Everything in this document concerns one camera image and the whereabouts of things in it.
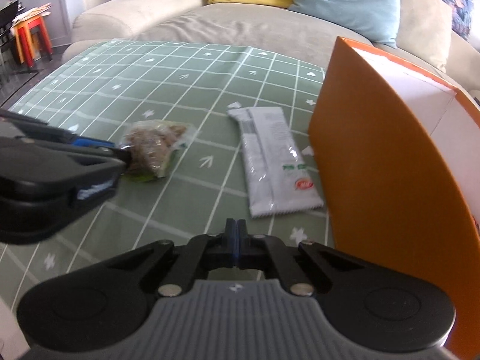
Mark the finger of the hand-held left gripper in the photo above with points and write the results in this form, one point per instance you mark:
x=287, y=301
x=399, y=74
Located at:
x=90, y=143
x=112, y=153

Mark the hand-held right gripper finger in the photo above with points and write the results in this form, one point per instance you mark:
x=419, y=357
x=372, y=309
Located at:
x=242, y=242
x=232, y=242

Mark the clear packet of brown snack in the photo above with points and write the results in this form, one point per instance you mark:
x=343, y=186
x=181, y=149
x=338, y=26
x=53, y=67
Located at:
x=157, y=146

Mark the orange cardboard box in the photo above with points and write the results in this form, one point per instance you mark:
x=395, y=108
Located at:
x=375, y=157

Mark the green checked tablecloth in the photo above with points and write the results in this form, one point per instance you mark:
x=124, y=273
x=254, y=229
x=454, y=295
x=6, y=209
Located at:
x=150, y=82

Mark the white snack packet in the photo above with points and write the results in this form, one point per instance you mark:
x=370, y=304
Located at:
x=273, y=161

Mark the red stool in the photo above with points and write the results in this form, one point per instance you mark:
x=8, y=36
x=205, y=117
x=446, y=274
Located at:
x=33, y=33

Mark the stack of papers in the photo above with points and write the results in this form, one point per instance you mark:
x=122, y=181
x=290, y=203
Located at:
x=32, y=12

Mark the beige sofa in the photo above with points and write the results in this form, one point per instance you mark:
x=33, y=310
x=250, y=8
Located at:
x=150, y=11

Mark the light blue cushion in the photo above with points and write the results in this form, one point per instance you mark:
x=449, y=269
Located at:
x=348, y=3

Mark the patterned dark blue cushion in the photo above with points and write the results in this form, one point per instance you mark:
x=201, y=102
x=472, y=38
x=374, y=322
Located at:
x=455, y=0

